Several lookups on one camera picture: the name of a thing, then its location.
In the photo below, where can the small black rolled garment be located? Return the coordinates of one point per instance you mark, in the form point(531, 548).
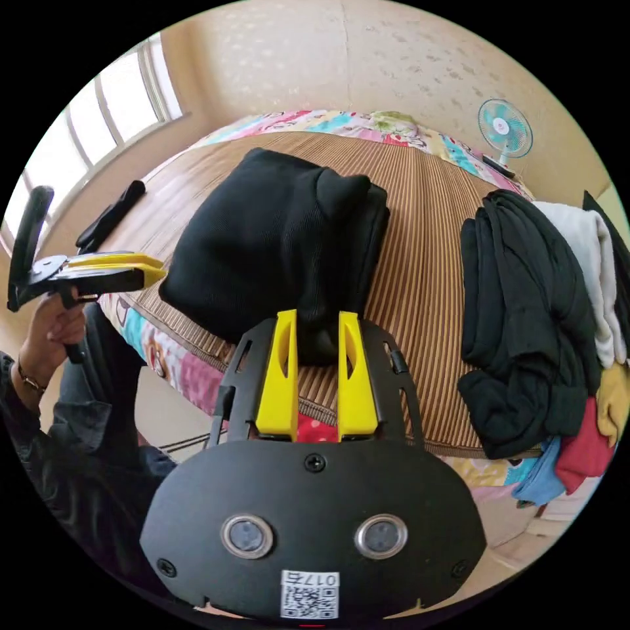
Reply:
point(112, 212)

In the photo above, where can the light blue standing fan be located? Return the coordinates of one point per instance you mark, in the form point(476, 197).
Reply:
point(504, 127)

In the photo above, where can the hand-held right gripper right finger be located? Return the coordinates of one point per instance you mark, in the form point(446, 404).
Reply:
point(355, 384)

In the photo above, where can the pile of clothes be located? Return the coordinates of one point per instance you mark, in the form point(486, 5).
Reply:
point(531, 334)

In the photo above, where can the person's body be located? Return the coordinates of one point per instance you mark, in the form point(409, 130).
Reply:
point(93, 443)

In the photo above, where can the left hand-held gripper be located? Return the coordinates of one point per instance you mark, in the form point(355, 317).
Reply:
point(101, 284)

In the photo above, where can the window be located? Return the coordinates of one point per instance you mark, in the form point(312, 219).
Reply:
point(108, 113)

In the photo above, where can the person's left hand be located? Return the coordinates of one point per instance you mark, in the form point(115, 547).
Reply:
point(51, 327)

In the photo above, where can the black long sleeve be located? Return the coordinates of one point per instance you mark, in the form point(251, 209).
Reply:
point(275, 246)

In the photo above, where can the person's left forearm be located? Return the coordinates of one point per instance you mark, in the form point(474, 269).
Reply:
point(27, 381)

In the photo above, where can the bed with woven mat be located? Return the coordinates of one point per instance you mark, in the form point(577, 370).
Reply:
point(418, 256)

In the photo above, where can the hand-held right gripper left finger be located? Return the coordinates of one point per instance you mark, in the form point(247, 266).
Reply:
point(279, 384)

